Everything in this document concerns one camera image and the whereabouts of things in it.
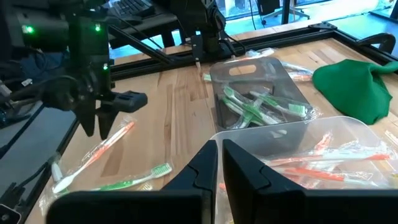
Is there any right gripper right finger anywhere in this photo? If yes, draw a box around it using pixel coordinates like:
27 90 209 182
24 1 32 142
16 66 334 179
222 139 398 224

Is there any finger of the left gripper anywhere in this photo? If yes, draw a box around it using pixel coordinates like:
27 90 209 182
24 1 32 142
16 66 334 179
96 107 121 141
73 102 97 138

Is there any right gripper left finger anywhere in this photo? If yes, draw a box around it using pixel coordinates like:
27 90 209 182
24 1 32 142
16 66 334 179
46 139 218 224

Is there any clear plastic bin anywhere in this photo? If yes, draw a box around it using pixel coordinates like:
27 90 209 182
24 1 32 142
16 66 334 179
210 115 398 224

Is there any dark side desk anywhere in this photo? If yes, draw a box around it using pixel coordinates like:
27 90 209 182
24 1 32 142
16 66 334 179
105 12 184 50

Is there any black keyboard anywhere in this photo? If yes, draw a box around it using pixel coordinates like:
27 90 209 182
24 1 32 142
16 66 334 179
107 0 156 19

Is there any green cloth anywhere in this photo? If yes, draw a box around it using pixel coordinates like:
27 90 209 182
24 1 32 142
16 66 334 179
312 58 398 126

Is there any blue wrapped toothbrush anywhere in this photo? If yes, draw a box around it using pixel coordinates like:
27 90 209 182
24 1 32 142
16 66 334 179
280 61 313 75

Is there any grey office chair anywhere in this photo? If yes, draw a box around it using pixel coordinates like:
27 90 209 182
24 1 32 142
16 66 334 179
260 0 307 26

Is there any black frame handle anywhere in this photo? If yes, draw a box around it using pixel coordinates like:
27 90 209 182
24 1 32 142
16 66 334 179
357 32 397 54

